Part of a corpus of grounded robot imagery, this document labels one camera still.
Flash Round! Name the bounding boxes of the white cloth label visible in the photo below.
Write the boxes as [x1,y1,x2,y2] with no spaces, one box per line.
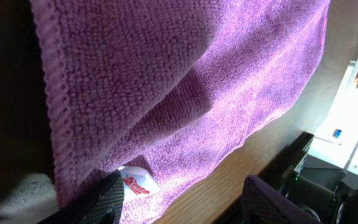
[118,166,160,203]

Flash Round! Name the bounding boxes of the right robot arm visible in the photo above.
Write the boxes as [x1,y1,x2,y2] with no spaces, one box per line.
[281,170,358,224]

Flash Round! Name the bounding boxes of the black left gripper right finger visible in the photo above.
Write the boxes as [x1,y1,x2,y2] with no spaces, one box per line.
[241,175,319,224]

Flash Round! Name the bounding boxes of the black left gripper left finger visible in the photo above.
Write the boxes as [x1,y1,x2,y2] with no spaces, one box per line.
[38,170,124,224]

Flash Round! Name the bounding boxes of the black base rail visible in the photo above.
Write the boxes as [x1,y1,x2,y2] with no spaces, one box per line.
[257,132,314,192]

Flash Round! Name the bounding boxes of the purple microfiber cloth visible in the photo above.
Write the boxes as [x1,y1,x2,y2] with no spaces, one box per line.
[31,0,329,223]

